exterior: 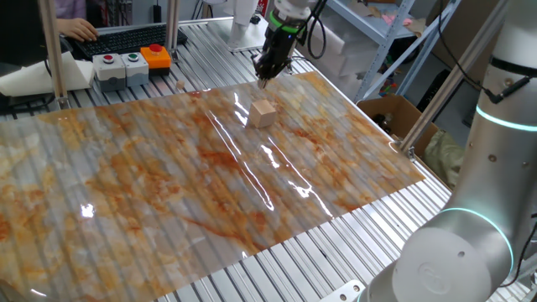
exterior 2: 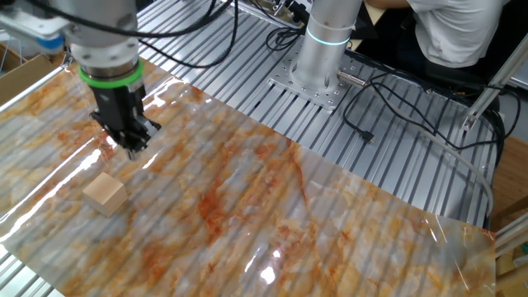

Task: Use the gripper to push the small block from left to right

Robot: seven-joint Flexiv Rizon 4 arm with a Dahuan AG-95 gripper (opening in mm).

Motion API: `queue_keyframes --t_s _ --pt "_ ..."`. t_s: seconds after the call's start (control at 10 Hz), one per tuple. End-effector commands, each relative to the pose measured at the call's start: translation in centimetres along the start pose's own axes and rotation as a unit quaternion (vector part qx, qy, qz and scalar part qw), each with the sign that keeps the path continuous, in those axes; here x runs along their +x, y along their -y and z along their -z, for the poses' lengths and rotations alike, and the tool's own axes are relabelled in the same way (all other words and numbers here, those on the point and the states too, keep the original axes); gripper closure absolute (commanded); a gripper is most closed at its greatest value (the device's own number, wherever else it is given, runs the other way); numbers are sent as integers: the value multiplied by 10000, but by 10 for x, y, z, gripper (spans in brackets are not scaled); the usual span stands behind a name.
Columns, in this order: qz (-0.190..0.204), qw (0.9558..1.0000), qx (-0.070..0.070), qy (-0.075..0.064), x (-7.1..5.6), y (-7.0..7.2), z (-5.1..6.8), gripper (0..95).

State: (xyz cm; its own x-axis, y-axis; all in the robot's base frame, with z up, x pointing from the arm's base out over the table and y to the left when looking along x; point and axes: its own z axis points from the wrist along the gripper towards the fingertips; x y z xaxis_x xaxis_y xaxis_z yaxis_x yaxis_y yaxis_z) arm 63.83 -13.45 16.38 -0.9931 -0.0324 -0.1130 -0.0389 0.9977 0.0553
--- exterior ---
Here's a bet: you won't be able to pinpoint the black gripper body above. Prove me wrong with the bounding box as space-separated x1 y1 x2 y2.
255 24 302 70

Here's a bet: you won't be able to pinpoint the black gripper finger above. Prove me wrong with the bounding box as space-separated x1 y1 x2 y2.
263 61 294 90
253 53 267 90

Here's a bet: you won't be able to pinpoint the light wooden block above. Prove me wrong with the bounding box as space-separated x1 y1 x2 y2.
248 98 279 129

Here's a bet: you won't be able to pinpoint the bare person hand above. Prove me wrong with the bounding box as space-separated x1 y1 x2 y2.
56 18 100 43

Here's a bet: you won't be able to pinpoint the white foam boxes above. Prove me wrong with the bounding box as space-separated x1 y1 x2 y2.
293 12 378 85

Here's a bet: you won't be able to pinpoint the blue grey metal shelf rack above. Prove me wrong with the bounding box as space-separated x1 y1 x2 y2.
322 0 462 104

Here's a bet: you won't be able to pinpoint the orange emergency stop box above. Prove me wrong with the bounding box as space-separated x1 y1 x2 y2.
139 43 172 76

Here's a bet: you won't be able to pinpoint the colourful toy pile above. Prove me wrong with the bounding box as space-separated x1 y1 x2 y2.
375 62 399 98

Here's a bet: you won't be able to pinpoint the grey box green button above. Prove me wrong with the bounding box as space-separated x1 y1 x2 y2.
120 52 150 88

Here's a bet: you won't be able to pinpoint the open cardboard box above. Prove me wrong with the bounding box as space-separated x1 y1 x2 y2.
356 94 441 159

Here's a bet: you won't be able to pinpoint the black keyboard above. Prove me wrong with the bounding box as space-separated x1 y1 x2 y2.
73 23 189 60

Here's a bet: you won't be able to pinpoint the orange marble pattern mat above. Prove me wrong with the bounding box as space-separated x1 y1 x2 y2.
0 70 425 302

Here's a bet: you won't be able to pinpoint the grey box red button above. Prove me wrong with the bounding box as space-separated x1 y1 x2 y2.
92 53 127 92

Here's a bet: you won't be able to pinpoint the black case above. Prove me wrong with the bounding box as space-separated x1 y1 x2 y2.
416 69 451 113

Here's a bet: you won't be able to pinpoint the diagonal aluminium strut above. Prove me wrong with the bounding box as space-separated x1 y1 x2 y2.
398 0 511 163

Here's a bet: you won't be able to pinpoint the large brown cardboard box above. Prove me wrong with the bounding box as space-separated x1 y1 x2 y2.
425 0 496 68

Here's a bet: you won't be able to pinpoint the olive green bag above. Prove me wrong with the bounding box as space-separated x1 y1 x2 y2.
421 128 467 190

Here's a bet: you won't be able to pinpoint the person in purple shirt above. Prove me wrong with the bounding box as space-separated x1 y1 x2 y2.
54 0 87 21

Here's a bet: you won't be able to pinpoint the white paper sheet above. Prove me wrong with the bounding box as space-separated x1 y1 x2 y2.
0 51 96 97

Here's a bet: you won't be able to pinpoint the black monitor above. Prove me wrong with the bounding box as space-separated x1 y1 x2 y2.
0 0 48 68

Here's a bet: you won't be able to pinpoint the green flange ring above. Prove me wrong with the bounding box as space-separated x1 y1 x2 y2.
268 10 305 35

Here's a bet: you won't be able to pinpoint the white pedestal with metal plate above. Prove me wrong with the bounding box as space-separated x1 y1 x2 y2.
207 0 287 54

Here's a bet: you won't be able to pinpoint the aluminium frame post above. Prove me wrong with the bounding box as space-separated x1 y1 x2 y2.
164 0 181 63
37 0 70 111

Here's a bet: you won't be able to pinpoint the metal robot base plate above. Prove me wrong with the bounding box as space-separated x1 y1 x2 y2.
318 279 366 302

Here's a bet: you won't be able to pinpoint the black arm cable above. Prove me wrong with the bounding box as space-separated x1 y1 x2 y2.
295 0 537 290

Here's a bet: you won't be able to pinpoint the black cable strap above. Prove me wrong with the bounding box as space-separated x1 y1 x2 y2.
488 54 537 79

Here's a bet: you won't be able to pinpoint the black table cable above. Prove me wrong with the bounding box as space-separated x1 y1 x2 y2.
0 92 58 115

